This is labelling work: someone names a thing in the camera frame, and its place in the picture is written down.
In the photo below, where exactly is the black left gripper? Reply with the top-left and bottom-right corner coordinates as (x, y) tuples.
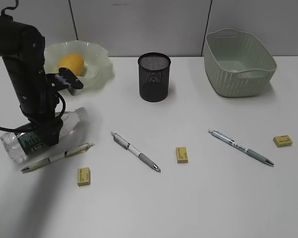
(36, 118), (63, 146)

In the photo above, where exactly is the clear water bottle green label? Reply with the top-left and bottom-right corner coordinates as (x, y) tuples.
(0, 107), (87, 163)

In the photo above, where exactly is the yellow mango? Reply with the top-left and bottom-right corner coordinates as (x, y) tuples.
(57, 54), (84, 76)

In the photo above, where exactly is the blue grip mechanical pencil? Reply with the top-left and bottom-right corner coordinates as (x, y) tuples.
(208, 129), (274, 167)

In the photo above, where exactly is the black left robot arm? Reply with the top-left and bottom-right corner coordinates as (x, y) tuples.
(0, 16), (65, 146)

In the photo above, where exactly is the yellow eraser left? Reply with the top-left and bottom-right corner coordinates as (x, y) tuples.
(77, 167), (91, 186)

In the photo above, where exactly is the yellow eraser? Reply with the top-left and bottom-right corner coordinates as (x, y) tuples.
(273, 135), (293, 148)
(176, 147), (188, 164)
(77, 167), (91, 186)

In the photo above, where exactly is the pale green wavy plate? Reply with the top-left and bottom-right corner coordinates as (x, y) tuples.
(44, 40), (114, 96)

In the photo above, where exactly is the black mesh pen holder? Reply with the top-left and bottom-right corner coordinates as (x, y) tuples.
(138, 52), (171, 102)

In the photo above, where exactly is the yellow eraser middle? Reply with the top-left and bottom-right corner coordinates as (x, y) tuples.
(176, 147), (188, 164)

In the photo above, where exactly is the pale green woven basket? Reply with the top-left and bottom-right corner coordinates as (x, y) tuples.
(204, 28), (277, 97)

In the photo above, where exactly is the yellow eraser right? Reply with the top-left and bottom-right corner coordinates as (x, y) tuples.
(273, 135), (293, 148)

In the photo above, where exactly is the beige grip mechanical pencil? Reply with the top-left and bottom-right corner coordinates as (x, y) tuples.
(21, 142), (95, 173)

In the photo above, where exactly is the grey grip mechanical pencil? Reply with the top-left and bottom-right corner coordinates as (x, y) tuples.
(111, 132), (161, 173)

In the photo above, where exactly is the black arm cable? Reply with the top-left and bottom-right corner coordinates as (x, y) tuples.
(0, 0), (67, 132)

